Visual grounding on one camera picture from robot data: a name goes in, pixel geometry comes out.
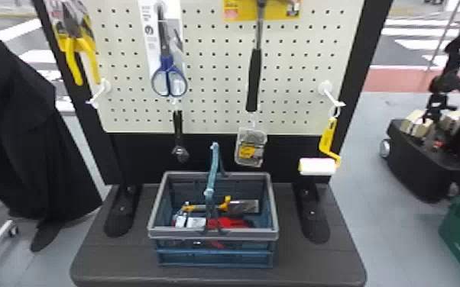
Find clear packet of small parts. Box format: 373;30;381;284
233;127;269;169

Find black wrench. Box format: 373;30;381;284
171;109;191;164

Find black hammer on yellow card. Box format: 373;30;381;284
222;0;303;114

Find red tool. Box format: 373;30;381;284
205;215;252;231

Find yellow paint roller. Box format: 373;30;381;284
297;116;343;177

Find white pegboard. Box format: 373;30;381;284
32;0;394;246

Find blue scissors on card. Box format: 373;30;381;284
138;0;190;99

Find blue basket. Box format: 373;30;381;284
146;141;280;269

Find yellow pliers on card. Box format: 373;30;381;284
47;0;103;88

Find yellow handled tool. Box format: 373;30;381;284
181;195;261;216

